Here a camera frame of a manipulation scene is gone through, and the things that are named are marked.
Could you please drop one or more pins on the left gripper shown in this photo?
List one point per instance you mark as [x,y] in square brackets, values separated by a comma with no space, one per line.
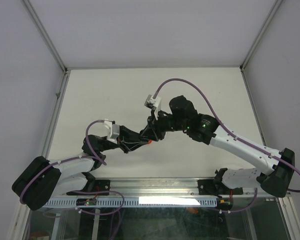
[127,135]

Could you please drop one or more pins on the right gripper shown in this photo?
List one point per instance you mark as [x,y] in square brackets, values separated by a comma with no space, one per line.
[149,133]

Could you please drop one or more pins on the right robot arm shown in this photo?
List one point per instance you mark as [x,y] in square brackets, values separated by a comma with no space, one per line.
[272,168]

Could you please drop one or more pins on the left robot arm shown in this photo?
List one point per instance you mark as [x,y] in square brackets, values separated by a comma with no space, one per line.
[43,179]

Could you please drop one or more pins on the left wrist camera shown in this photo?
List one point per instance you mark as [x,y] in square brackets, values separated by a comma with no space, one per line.
[112,130]

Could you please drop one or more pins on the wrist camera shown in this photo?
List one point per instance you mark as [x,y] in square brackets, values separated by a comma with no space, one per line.
[112,130]
[153,103]

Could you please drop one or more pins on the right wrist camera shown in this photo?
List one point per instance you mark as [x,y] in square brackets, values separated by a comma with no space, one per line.
[153,103]

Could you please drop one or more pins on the aluminium mounting rail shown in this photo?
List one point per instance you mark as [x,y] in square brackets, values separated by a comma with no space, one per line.
[137,187]

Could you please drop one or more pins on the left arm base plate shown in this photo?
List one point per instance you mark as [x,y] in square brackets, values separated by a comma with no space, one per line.
[98,185]

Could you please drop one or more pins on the slotted cable duct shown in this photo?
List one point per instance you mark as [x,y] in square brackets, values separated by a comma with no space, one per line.
[131,202]

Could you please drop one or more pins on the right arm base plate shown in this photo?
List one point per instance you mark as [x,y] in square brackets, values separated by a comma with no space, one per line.
[208,187]

